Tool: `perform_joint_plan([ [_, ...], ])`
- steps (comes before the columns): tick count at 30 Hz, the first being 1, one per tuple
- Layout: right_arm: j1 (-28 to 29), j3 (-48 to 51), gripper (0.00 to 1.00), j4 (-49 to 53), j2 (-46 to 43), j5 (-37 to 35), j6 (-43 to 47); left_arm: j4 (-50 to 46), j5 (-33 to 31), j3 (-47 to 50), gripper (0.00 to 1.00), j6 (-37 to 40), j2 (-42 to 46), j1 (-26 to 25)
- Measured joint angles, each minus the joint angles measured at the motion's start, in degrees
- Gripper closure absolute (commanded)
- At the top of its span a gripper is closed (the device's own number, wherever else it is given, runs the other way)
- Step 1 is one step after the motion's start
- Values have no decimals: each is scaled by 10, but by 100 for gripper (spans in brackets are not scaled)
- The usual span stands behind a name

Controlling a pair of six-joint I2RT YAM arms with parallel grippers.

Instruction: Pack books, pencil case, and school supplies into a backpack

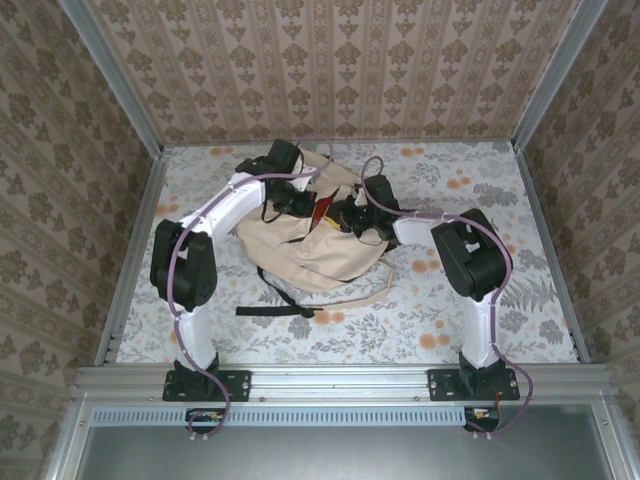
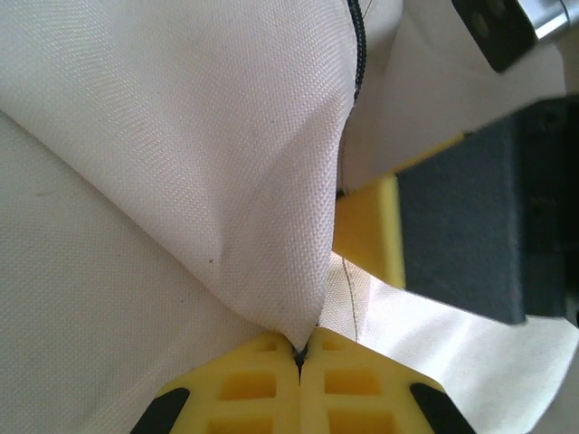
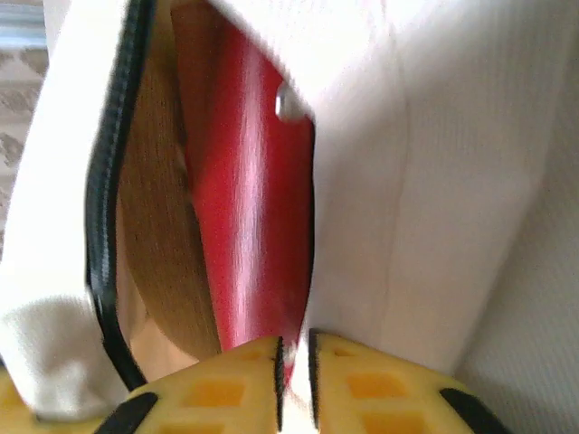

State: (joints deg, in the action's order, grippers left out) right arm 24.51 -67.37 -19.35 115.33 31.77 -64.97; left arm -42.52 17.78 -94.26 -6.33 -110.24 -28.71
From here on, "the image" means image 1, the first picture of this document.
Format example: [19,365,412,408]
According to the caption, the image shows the cream canvas backpack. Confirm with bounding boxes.
[234,147,397,321]

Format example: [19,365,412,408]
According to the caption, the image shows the grey sheet metal panel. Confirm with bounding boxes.
[47,399,624,480]

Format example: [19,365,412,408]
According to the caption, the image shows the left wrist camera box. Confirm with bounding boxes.
[285,169,314,194]

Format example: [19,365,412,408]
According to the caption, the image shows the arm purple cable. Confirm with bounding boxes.
[357,155,535,441]
[169,132,335,441]

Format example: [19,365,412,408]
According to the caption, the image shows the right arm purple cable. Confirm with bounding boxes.
[357,155,535,441]

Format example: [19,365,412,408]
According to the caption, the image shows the red pouch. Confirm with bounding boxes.
[310,193,335,232]

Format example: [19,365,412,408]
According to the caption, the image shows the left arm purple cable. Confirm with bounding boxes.
[169,132,335,441]

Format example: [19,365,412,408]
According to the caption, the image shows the slotted grey cable duct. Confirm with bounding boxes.
[92,405,609,427]

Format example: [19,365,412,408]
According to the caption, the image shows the small connector board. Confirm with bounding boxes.
[464,407,501,432]
[187,408,226,434]

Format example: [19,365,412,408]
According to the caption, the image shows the aluminium frame rail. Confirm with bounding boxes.
[93,147,174,366]
[162,137,516,150]
[514,144,592,364]

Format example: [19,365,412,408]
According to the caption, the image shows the floral table cover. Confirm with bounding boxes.
[114,142,584,366]

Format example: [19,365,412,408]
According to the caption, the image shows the wide aluminium base rail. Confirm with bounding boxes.
[74,364,612,403]

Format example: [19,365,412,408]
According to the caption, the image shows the aluminium frame post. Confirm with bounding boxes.
[512,0,610,147]
[59,0,167,154]

